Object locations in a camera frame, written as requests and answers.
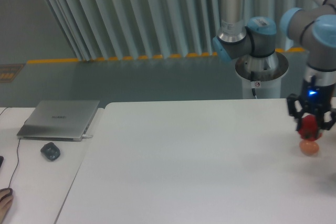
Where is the white usb dongle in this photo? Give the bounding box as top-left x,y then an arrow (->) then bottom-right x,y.
82,134 -> 93,139

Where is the person's hand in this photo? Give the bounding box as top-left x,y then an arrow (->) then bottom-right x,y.
0,188 -> 14,223

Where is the black keyboard edge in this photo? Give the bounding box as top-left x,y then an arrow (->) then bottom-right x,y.
0,156 -> 4,168

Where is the black computer mouse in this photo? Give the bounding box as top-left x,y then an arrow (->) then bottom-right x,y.
5,188 -> 13,197

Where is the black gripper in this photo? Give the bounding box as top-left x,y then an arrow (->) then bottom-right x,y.
286,76 -> 335,136

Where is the red pepper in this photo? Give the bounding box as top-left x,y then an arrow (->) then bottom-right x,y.
298,114 -> 322,141

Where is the black mouse cable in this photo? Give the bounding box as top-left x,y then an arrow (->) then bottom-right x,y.
7,138 -> 22,189

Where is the silver closed laptop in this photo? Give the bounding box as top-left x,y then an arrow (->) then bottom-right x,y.
17,100 -> 99,141

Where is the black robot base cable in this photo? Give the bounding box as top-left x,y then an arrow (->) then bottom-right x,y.
250,70 -> 259,100

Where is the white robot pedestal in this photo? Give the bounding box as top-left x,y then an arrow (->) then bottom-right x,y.
235,51 -> 289,99

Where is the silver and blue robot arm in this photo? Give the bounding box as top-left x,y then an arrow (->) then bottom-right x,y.
213,0 -> 335,131

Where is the white corrugated partition wall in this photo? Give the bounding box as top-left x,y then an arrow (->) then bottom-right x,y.
46,0 -> 335,61

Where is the brown egg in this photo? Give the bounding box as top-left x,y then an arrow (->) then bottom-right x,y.
299,140 -> 319,156

